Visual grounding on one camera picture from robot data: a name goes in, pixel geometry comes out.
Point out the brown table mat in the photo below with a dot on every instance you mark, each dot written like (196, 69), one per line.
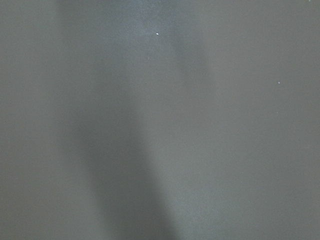
(159, 119)

